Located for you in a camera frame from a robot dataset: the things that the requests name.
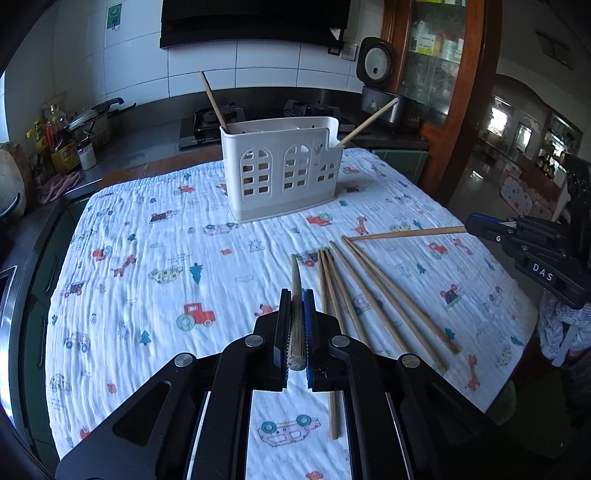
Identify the white jar with black lid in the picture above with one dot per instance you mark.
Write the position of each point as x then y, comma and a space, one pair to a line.
86, 157

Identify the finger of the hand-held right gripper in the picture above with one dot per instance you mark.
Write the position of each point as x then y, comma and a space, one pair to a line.
494, 222
498, 239

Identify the bunch of wooden chopsticks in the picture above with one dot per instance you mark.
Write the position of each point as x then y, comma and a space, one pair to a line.
369, 295

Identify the wooden chopstick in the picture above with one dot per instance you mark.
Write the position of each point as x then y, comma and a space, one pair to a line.
213, 102
369, 122
296, 314
406, 234

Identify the person's right forearm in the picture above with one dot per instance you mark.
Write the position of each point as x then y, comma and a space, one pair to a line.
556, 323

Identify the pink rag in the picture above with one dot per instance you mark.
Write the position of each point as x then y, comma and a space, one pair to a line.
57, 184

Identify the wooden glass-door cabinet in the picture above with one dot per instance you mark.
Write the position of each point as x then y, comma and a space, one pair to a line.
471, 92

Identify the white plastic utensil holder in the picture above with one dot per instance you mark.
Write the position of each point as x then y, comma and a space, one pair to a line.
281, 170

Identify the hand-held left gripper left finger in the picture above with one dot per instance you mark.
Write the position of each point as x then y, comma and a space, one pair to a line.
283, 332

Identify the black rice cooker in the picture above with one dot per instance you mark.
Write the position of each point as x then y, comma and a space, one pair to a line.
376, 69

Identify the dark sauce bottle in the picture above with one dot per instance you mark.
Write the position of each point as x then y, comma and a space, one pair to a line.
62, 147

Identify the steel countertop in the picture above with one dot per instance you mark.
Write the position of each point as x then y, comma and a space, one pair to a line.
147, 147

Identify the steel pressure cooker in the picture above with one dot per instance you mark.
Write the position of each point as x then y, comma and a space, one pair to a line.
97, 122

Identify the green base cabinet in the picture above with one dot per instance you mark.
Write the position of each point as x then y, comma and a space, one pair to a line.
32, 300
401, 161

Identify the yellow-capped bottle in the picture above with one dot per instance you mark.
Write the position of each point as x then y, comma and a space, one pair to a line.
36, 147

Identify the black range hood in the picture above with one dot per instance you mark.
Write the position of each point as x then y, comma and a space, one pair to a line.
254, 21

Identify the black gas stove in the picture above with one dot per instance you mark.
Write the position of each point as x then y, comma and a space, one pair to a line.
203, 127

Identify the polka dot padded panel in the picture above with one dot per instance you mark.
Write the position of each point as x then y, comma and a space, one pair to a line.
521, 196

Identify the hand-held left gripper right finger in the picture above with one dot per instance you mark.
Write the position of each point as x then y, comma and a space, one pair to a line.
308, 323

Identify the white printed cloth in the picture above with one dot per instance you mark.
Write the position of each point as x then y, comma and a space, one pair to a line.
161, 258

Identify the wall socket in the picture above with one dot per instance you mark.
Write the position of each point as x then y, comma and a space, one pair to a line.
349, 50

